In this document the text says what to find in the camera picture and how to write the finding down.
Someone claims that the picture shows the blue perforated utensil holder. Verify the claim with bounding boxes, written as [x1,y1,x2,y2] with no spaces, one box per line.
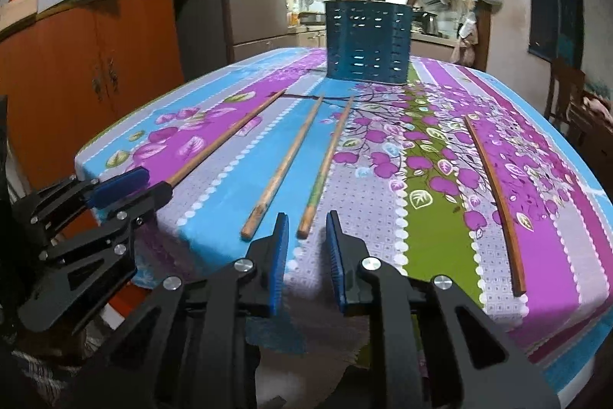
[325,0,413,85]

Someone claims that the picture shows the dark wooden dining table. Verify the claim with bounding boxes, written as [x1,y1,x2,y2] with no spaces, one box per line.
[567,102,613,191]

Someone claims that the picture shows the orange wooden cabinet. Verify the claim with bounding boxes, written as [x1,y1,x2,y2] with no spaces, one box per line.
[1,0,187,190]

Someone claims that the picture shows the beige kitchen counter cabinets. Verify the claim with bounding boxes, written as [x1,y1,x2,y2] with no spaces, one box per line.
[287,23,462,66]

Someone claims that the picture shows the wooden chopstick four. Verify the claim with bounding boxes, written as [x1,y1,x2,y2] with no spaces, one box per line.
[240,95,323,241]

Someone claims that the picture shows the pink cloth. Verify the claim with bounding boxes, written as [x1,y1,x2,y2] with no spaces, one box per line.
[583,97,613,123]

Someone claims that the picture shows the wooden chopstick three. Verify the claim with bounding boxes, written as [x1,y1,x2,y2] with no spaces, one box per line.
[166,89,286,188]

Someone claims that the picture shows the wooden dining chair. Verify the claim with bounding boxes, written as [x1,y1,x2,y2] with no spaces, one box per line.
[543,57,586,131]

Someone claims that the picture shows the dark wooden chopstick eight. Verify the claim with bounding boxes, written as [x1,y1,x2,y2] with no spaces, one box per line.
[464,116,526,297]

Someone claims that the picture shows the wooden chopstick six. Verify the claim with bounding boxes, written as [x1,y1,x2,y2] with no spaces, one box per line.
[296,97,354,240]

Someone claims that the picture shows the floral plastic tablecloth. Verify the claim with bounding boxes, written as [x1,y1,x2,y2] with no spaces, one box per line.
[75,48,612,390]

